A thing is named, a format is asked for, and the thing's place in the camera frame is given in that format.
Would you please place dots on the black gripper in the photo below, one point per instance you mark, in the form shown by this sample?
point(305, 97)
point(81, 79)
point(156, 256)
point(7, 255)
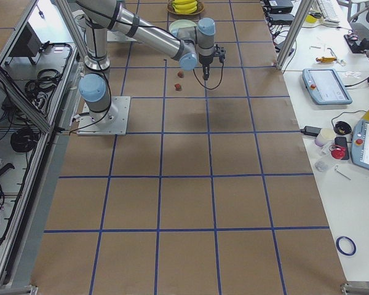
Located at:
point(205, 61)

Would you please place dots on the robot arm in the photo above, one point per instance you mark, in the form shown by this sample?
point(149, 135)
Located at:
point(189, 46)

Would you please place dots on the light green plate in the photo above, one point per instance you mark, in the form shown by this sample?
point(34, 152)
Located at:
point(178, 24)

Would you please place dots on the wicker basket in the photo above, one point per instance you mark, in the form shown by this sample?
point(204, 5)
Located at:
point(186, 10)

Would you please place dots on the yellow banana bunch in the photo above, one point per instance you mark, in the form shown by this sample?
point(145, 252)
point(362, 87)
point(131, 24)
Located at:
point(186, 5)

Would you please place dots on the teach pendant far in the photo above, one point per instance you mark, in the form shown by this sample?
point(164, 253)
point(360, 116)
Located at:
point(325, 87)

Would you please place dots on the teach pendant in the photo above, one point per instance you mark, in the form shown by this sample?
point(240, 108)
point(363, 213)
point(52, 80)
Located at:
point(325, 87)
point(360, 144)

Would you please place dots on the black power adapter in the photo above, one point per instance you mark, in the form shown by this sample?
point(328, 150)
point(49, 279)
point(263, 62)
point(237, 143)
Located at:
point(310, 131)

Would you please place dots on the teach pendant near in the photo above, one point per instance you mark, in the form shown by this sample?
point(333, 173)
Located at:
point(360, 144)

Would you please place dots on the blue tape roll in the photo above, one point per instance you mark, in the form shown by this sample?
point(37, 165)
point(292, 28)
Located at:
point(345, 246)

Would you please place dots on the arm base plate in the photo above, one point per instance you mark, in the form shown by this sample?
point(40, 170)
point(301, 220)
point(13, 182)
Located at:
point(114, 123)

